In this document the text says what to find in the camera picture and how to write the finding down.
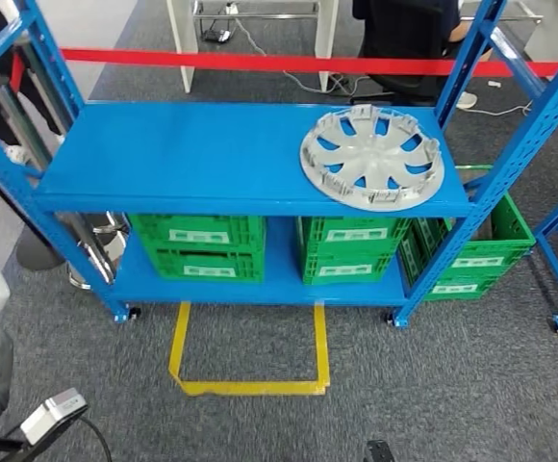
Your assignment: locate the chrome stanchion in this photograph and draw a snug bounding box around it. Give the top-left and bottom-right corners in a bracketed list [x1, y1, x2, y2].
[0, 38, 128, 292]

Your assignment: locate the green plastic crate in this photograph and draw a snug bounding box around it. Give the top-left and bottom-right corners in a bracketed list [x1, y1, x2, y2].
[399, 167, 536, 282]
[300, 251, 399, 286]
[296, 215, 412, 258]
[142, 244, 267, 284]
[423, 272, 500, 302]
[125, 213, 267, 254]

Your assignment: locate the white desk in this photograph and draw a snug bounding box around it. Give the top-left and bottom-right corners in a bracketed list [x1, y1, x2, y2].
[461, 0, 558, 62]
[165, 0, 340, 93]

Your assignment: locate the black router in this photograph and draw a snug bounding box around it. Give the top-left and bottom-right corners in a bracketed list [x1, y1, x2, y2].
[202, 25, 235, 44]

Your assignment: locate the red barrier belt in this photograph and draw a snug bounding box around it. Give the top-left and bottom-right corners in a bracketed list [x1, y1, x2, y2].
[8, 47, 558, 93]

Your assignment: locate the black robot foot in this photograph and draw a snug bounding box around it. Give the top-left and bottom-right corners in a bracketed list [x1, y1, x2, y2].
[362, 440, 395, 462]

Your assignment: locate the grey wheel hubcap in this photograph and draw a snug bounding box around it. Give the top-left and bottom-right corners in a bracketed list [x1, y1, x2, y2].
[299, 103, 446, 213]

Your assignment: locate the black office chair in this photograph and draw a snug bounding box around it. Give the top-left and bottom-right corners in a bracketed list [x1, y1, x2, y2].
[351, 0, 453, 107]

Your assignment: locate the seated person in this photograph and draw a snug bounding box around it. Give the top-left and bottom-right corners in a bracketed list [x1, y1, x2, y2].
[353, 0, 494, 111]

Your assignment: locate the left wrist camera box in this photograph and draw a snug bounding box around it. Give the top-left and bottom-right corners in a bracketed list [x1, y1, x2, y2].
[0, 387, 88, 462]

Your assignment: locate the black camera cable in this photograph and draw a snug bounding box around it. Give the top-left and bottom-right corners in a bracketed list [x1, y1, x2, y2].
[79, 414, 114, 462]

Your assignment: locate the white extension cable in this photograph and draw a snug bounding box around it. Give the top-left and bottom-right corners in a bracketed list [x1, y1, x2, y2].
[461, 98, 558, 119]

